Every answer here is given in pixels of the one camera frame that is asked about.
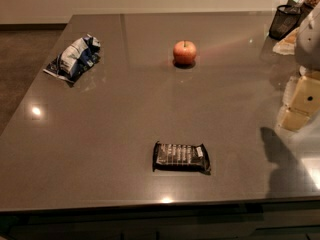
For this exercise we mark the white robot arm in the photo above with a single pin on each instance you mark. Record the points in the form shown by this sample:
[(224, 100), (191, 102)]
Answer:
[(307, 47)]

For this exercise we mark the black mesh pen cup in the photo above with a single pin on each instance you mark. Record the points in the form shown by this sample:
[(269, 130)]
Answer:
[(284, 21)]

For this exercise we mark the red apple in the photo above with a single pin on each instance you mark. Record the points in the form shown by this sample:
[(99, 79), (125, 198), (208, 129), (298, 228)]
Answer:
[(184, 52)]

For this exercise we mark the black snack bar wrapper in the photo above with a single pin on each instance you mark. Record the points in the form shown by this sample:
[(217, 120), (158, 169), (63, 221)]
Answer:
[(181, 158)]

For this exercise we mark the pale food packet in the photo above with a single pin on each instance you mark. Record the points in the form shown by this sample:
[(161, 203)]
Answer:
[(287, 45)]

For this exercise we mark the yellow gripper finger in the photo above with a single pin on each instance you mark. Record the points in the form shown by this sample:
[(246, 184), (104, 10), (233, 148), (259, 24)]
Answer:
[(301, 100)]

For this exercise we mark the crumpled blue white chip bag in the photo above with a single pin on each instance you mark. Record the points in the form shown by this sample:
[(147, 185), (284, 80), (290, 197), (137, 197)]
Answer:
[(75, 60)]

